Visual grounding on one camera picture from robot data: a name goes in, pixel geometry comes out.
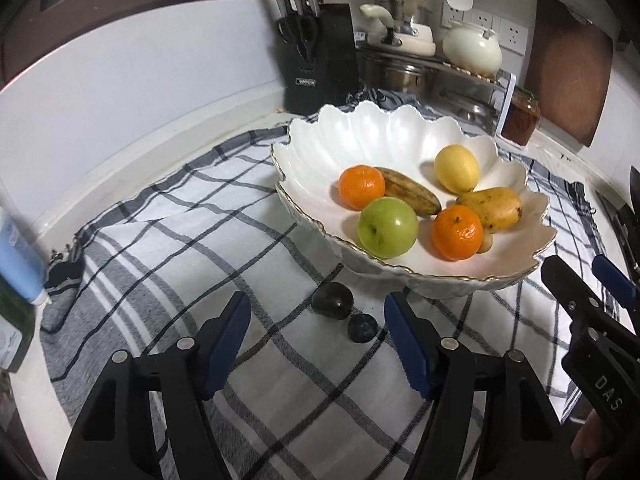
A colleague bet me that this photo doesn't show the spotted banana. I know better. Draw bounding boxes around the spotted banana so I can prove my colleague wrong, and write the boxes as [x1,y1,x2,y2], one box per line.
[374,166,443,217]

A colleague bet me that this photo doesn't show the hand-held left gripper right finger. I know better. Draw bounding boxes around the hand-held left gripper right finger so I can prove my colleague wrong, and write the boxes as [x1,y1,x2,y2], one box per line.
[383,292,573,480]

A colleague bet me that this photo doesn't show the orange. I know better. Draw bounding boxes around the orange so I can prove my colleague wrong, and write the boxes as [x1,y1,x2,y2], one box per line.
[432,205,485,262]
[338,165,387,211]

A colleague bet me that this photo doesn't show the white blue pump bottle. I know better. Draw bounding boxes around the white blue pump bottle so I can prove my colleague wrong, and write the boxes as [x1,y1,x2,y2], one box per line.
[0,207,51,306]

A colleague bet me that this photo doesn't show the person's right hand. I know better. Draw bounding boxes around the person's right hand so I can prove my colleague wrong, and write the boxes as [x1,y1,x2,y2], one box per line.
[572,410,640,480]

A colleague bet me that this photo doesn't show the yellow lemon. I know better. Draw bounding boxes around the yellow lemon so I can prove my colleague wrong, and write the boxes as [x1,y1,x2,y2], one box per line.
[434,144,481,195]

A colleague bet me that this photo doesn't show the grey white checked cloth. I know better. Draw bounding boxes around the grey white checked cloth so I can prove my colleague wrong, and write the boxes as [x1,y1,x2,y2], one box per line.
[42,87,621,480]

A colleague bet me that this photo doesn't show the glass jar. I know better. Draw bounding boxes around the glass jar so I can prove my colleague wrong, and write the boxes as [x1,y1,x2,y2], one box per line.
[501,87,542,146]

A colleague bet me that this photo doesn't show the white teapot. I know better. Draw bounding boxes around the white teapot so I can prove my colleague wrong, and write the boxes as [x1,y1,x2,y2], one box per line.
[442,21,503,75]

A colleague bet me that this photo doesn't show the large dark plum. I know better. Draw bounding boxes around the large dark plum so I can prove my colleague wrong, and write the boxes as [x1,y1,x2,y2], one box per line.
[311,282,353,320]

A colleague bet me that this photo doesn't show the yellow mango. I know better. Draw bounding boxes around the yellow mango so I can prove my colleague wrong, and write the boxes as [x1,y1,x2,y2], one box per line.
[456,186,523,233]

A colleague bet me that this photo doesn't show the white scalloped bowl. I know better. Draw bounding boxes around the white scalloped bowl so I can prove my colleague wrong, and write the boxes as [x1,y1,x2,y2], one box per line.
[271,101,558,300]

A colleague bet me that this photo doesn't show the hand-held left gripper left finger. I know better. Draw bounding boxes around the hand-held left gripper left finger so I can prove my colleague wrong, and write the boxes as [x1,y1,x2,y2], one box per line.
[55,290,252,480]

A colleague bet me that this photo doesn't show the steel kitchen rack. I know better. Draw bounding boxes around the steel kitchen rack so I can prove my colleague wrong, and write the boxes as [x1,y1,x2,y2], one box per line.
[356,42,518,138]

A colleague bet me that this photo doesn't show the brown cutting board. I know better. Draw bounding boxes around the brown cutting board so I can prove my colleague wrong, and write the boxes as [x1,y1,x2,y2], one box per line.
[522,0,615,148]

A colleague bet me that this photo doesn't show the black kitchen scissors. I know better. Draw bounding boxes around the black kitchen scissors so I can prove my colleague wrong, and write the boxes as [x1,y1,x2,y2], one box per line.
[277,15,321,61]

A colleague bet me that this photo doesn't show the steel bowl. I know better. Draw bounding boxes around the steel bowl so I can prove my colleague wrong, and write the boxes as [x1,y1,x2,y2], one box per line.
[440,89,501,123]

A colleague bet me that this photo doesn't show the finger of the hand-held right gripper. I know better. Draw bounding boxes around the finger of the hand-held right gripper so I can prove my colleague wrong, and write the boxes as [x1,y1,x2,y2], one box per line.
[541,255,640,361]
[591,255,640,312]

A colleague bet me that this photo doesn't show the steel pot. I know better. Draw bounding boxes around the steel pot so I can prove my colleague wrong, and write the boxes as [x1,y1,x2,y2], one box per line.
[360,52,431,96]

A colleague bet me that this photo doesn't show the black knife block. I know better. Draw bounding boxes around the black knife block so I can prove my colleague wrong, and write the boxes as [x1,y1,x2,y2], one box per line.
[277,3,361,116]

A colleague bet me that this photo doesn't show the green dish soap bottle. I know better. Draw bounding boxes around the green dish soap bottle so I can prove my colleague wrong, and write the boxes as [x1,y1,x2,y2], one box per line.
[0,275,37,373]

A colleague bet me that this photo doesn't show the cream saucepan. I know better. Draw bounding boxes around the cream saucepan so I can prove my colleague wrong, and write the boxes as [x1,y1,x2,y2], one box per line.
[359,0,436,57]

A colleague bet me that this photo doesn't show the small dark plum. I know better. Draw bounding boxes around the small dark plum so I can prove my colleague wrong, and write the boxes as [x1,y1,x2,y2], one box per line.
[347,313,379,344]

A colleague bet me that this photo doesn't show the green apple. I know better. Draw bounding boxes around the green apple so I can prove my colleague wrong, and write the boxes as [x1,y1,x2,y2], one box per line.
[357,197,420,259]

